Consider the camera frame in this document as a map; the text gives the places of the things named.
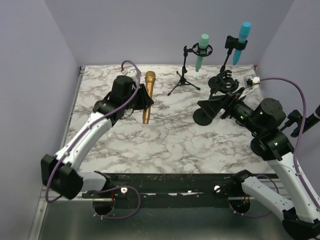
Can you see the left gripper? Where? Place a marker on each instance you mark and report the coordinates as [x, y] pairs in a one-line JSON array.
[[146, 100]]

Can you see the black round-base clip stand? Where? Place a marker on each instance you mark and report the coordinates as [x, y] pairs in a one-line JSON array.
[[231, 44]]

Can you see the black tripod mic stand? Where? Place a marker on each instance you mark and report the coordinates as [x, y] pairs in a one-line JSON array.
[[182, 79]]

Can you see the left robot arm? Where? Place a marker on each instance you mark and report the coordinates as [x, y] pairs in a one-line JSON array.
[[61, 171]]

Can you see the black microphone on right stand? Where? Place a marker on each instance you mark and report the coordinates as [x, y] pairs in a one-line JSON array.
[[312, 120]]

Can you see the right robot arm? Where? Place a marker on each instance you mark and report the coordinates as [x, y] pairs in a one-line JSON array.
[[300, 213]]

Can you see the mint green microphone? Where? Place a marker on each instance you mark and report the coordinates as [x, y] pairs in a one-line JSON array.
[[202, 46]]

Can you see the black round-base shock-mount stand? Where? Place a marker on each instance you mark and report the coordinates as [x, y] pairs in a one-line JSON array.
[[222, 82]]

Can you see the gold microphone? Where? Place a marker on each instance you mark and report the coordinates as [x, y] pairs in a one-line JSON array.
[[150, 78]]

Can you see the blue microphone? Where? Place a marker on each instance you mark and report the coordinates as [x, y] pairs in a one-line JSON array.
[[243, 35]]

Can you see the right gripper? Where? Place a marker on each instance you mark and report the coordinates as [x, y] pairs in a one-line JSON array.
[[214, 105]]

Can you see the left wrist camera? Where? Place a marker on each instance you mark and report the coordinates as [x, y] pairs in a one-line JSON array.
[[132, 74]]

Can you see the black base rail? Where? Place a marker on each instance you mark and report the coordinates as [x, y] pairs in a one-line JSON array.
[[182, 190]]

